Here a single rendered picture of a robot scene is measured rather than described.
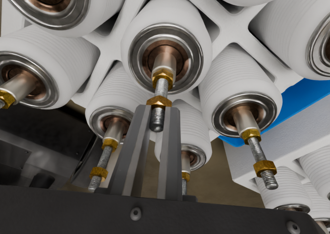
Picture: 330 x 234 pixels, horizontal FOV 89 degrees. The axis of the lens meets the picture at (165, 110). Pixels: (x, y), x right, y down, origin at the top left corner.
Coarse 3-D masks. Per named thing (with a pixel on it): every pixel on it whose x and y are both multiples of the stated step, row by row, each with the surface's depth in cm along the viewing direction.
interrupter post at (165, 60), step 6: (162, 54) 16; (168, 54) 16; (156, 60) 16; (162, 60) 15; (168, 60) 15; (174, 60) 16; (156, 66) 14; (162, 66) 14; (168, 66) 14; (174, 66) 15; (174, 72) 14; (174, 78) 15
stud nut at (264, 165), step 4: (264, 160) 15; (268, 160) 15; (256, 164) 16; (260, 164) 15; (264, 164) 15; (268, 164) 15; (272, 164) 15; (256, 168) 15; (260, 168) 15; (264, 168) 15; (268, 168) 15; (272, 168) 15; (256, 172) 15; (260, 172) 15; (276, 172) 15; (260, 176) 16
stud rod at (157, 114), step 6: (162, 78) 14; (156, 84) 14; (162, 84) 13; (156, 90) 13; (162, 90) 12; (156, 108) 11; (156, 114) 10; (162, 114) 11; (150, 120) 10; (156, 120) 10; (162, 120) 10; (150, 126) 10; (156, 126) 10; (162, 126) 10
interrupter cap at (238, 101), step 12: (228, 96) 19; (240, 96) 19; (252, 96) 19; (264, 96) 18; (216, 108) 20; (228, 108) 20; (240, 108) 20; (252, 108) 20; (264, 108) 20; (276, 108) 19; (216, 120) 21; (228, 120) 22; (264, 120) 21; (228, 132) 23
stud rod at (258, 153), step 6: (252, 138) 18; (252, 144) 17; (258, 144) 17; (252, 150) 17; (258, 150) 17; (258, 156) 16; (264, 156) 16; (264, 174) 15; (270, 174) 15; (264, 180) 15; (270, 180) 14; (270, 186) 14; (276, 186) 14
